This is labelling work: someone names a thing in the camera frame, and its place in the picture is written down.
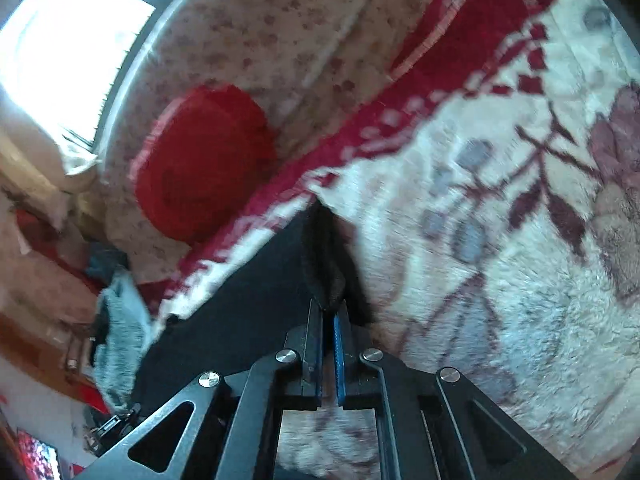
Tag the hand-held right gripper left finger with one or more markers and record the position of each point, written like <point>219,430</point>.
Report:
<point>316,345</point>

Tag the floral print pillow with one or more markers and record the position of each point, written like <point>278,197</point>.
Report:
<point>280,35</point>

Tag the red and white plush blanket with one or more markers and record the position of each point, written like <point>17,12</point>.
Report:
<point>500,285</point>

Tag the red heart-shaped frilled pillow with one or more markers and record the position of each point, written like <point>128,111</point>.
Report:
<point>200,170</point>

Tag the beige curtain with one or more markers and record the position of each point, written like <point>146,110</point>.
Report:
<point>30,150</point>

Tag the black pants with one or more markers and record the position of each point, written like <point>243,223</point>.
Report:
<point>240,310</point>

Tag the window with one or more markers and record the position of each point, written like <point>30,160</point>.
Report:
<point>65,35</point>

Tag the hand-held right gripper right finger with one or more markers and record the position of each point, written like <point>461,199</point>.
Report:
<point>342,350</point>

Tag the grey-blue fuzzy cloth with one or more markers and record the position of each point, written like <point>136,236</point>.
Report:
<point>120,330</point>

